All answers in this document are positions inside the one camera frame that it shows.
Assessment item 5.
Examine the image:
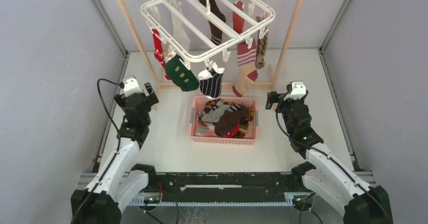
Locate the wooden hanger stand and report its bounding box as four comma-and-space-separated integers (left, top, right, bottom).
108, 0, 310, 111

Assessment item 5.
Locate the green dotted sock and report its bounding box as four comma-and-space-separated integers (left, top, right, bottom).
165, 54, 199, 92

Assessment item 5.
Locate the red black argyle sock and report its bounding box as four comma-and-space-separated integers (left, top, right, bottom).
233, 108, 255, 139

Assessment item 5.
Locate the pink plastic basket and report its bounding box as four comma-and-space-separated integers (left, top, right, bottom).
189, 96, 258, 145

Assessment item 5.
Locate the brown sock striped cuff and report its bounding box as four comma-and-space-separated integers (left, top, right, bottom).
215, 104, 248, 137

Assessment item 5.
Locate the plain red sock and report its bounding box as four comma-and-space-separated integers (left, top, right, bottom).
225, 123, 240, 138

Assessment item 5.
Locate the red white patterned sock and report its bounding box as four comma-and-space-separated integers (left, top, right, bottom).
151, 28, 171, 81

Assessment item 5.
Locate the black white striped sock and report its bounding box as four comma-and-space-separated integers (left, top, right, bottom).
198, 62, 225, 99

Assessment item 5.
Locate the grey long sock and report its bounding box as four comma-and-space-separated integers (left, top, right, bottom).
200, 104, 231, 123

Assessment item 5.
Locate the pink patterned sock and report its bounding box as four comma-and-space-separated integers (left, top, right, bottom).
194, 116, 218, 137

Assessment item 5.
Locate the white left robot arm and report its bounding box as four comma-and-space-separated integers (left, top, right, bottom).
70, 78, 158, 223

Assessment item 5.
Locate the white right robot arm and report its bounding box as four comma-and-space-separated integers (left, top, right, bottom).
265, 91, 393, 223

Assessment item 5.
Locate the white plastic clip hanger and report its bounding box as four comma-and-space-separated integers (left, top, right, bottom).
140, 0, 276, 70

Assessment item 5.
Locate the maroon purple striped sock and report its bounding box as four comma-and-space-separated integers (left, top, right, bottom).
232, 41, 258, 97

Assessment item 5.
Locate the red bear sock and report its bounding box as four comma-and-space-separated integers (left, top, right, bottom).
233, 1, 245, 34

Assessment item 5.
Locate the black right camera cable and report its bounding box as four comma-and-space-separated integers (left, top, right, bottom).
275, 88, 394, 224

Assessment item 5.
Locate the black camera cable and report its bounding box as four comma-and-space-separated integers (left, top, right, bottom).
275, 88, 394, 224
70, 78, 125, 224

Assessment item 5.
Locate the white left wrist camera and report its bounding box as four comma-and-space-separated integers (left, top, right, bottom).
122, 75, 143, 97

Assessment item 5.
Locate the black left camera cable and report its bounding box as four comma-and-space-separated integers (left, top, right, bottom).
70, 78, 125, 224

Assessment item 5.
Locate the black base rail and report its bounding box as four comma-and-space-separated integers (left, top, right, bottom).
143, 161, 315, 204

